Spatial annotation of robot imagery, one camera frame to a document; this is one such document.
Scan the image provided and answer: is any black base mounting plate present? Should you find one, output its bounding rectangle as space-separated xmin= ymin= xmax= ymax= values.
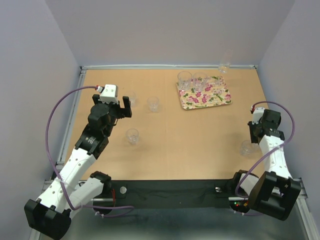
xmin=93 ymin=179 xmax=240 ymax=210

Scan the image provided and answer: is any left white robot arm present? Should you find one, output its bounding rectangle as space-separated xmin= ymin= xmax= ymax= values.
xmin=24 ymin=94 xmax=132 ymax=240

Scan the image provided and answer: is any large clear tumbler glass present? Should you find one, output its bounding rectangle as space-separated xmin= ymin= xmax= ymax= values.
xmin=177 ymin=71 xmax=192 ymax=91

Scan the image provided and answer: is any tall stemmed wine glass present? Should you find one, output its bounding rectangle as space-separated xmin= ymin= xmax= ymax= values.
xmin=218 ymin=49 xmax=233 ymax=74

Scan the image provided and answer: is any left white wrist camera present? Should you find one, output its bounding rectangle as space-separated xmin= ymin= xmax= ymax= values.
xmin=99 ymin=84 xmax=119 ymax=104

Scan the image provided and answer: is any floral patterned tray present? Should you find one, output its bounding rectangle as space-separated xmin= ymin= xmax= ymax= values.
xmin=176 ymin=76 xmax=232 ymax=110

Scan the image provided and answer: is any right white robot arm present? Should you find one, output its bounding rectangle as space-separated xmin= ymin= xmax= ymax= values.
xmin=230 ymin=107 xmax=301 ymax=221

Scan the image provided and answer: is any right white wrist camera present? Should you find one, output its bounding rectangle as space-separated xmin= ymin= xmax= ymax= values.
xmin=250 ymin=106 xmax=265 ymax=125

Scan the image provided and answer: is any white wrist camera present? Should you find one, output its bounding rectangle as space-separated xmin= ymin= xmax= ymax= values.
xmin=99 ymin=84 xmax=119 ymax=104
xmin=250 ymin=106 xmax=265 ymax=125

